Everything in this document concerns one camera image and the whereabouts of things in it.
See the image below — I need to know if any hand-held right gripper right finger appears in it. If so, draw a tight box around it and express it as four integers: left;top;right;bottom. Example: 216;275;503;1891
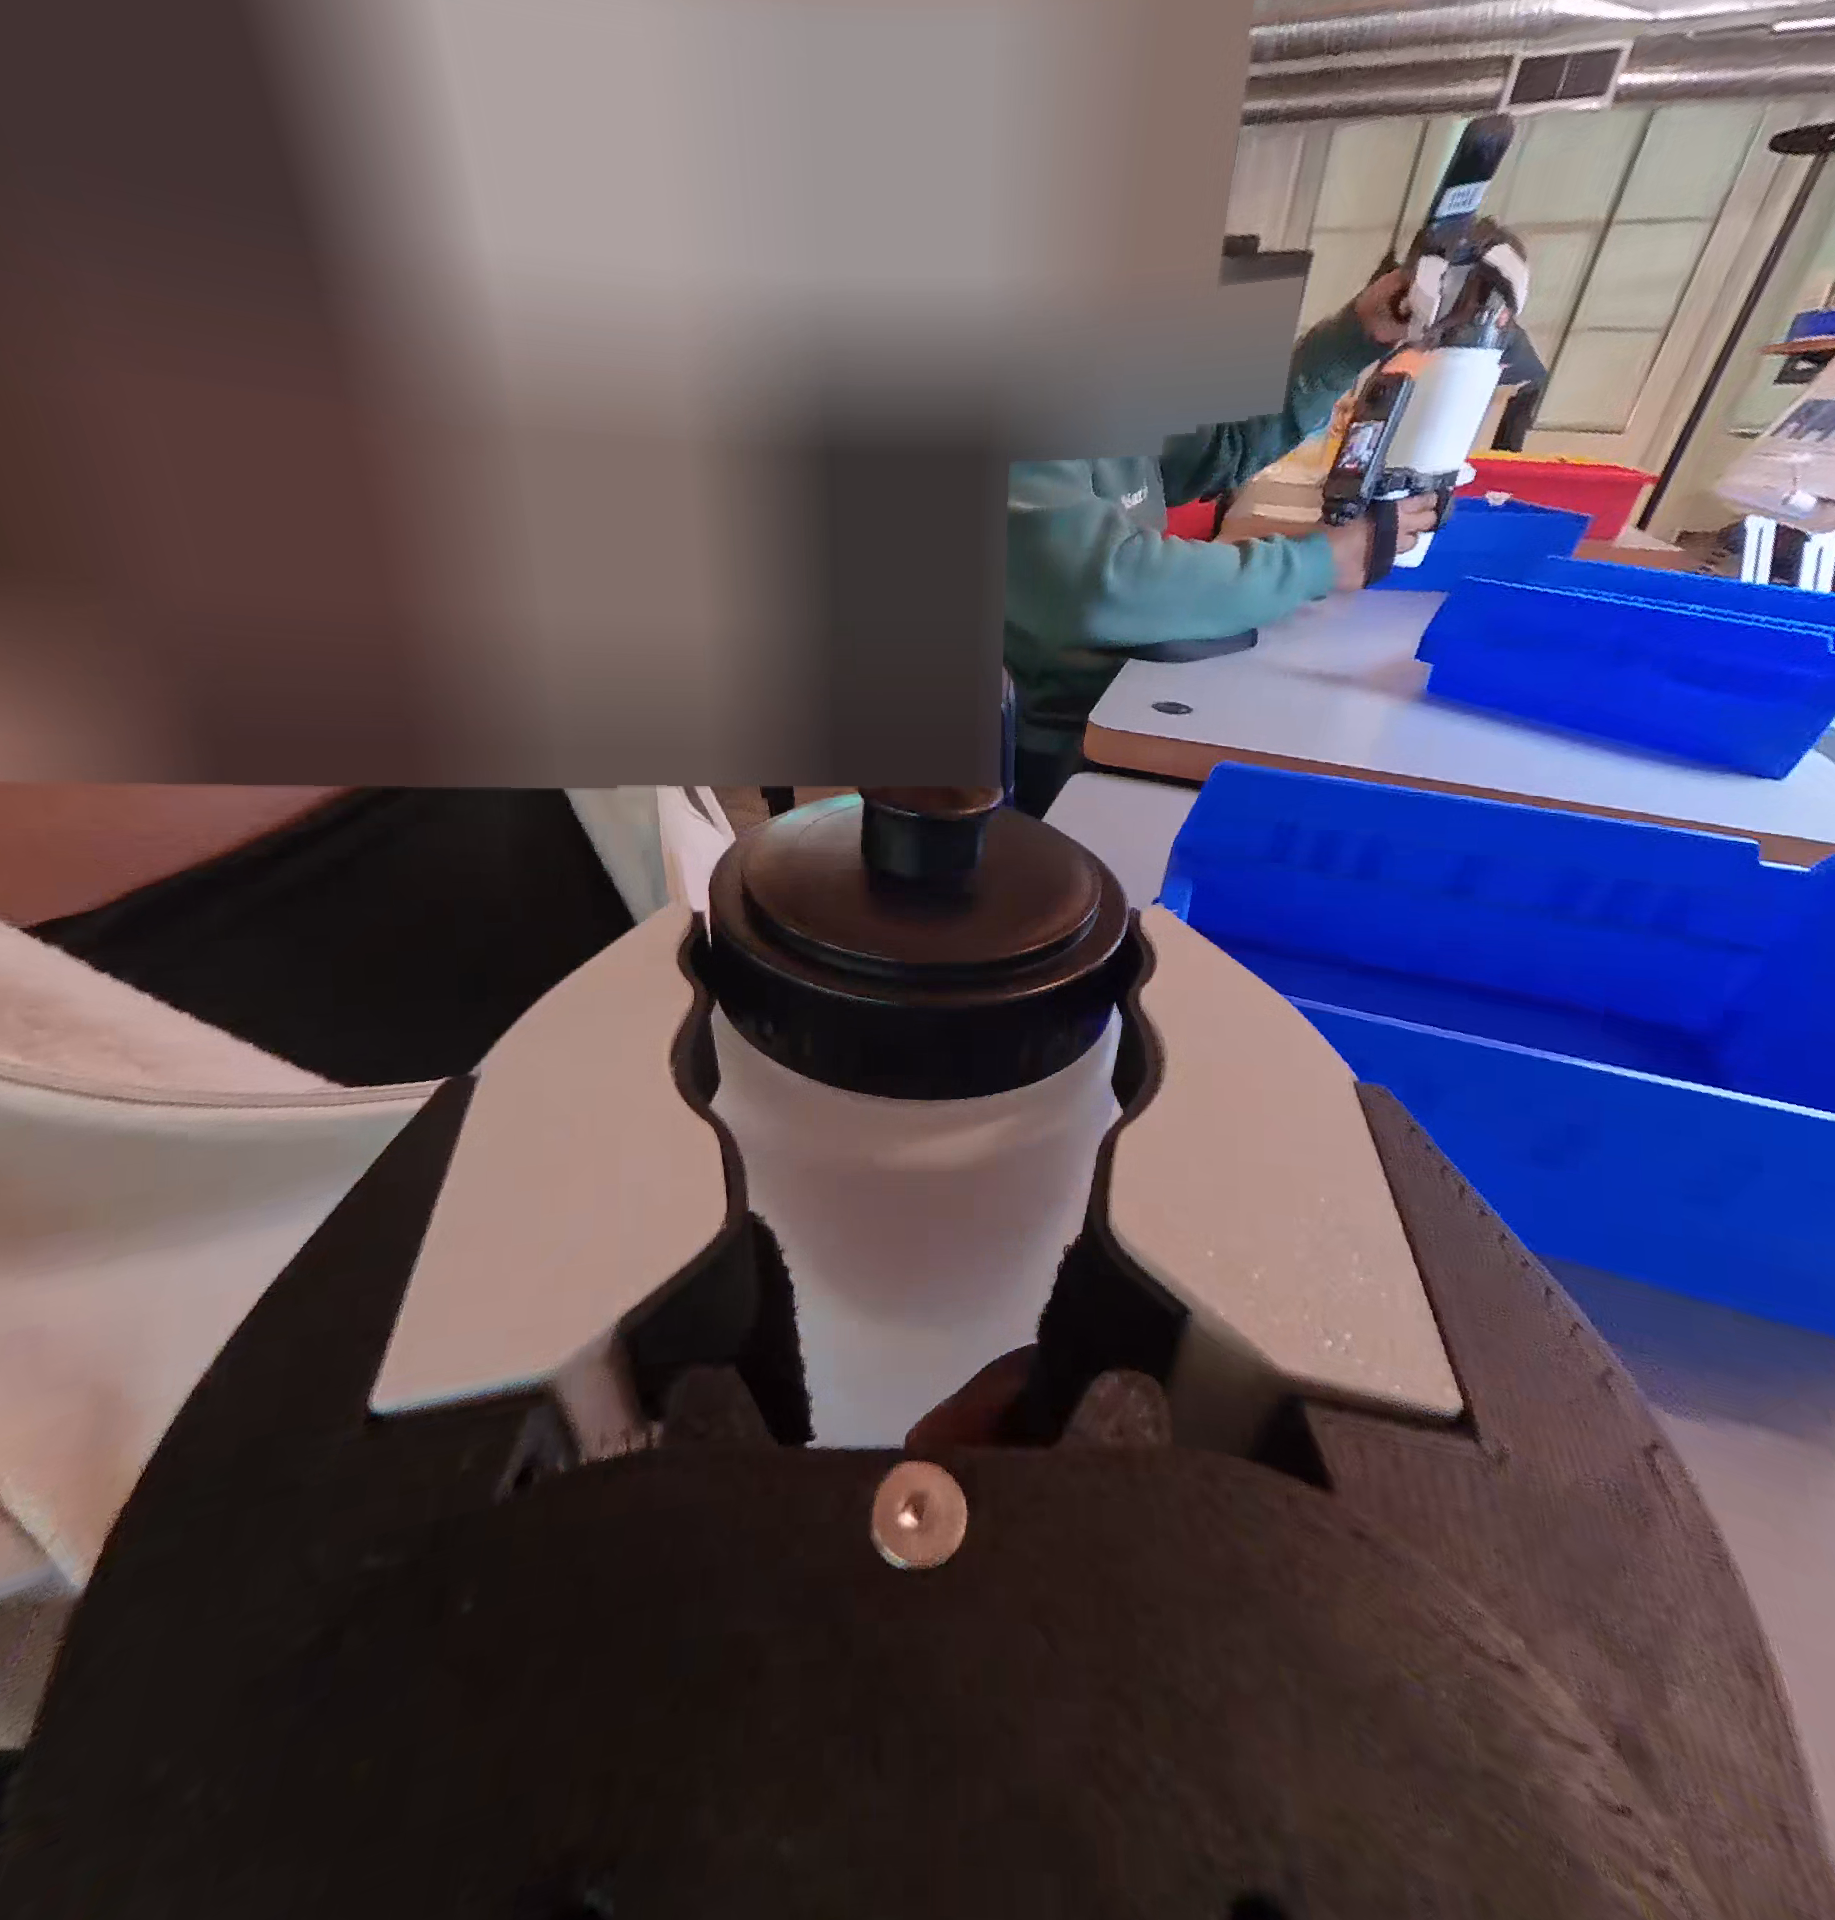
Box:
1008;905;1466;1457

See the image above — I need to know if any white ceiling vent grille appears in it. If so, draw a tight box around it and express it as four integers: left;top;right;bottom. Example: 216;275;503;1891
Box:
1506;47;1632;109

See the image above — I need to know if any white plastic bottle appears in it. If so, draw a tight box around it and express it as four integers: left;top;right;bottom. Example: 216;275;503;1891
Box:
709;1022;1123;1450

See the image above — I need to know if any white board stand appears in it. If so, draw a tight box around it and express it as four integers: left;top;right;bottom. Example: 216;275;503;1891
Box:
1741;510;1835;595

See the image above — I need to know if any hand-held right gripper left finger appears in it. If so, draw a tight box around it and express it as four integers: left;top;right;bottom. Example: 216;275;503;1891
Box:
364;905;815;1465

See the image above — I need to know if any red plastic bin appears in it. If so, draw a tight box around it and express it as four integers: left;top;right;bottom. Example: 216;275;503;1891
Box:
1466;455;1662;543

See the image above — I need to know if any person's black shirt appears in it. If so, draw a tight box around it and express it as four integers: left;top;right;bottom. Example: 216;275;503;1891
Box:
32;788;635;1090

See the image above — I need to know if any blue plastic bin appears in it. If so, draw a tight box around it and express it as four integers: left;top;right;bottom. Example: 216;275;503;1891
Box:
1415;555;1835;780
1157;762;1835;1345
1366;497;1594;595

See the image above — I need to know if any black bottle lid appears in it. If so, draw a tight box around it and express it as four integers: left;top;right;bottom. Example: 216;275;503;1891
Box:
706;788;1133;1096

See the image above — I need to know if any black floor lamp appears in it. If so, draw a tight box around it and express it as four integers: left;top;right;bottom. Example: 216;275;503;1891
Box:
1644;124;1835;528

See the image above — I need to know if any printed instruction board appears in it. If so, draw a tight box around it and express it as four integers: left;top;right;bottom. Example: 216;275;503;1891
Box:
1712;320;1835;512

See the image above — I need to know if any person's right hand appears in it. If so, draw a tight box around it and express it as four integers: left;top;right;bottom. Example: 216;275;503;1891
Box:
903;1349;1031;1454

